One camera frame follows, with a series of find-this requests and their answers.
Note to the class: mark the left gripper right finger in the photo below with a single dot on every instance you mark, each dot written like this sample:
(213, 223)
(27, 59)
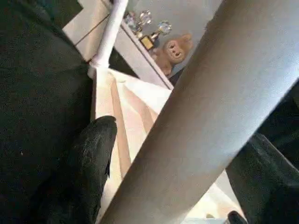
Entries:
(264, 182)

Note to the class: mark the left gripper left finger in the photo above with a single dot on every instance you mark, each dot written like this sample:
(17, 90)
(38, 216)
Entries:
(77, 175)

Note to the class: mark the white plastic table top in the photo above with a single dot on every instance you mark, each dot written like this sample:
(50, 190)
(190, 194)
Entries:
(130, 100)

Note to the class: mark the black plastic mat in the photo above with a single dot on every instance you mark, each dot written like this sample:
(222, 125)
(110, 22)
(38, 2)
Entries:
(35, 93)

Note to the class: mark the white cabinet with glass doors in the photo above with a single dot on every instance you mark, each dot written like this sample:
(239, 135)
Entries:
(140, 51)

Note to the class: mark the clear glass award plaque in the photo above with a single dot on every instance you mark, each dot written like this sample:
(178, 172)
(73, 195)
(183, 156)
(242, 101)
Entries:
(130, 21)

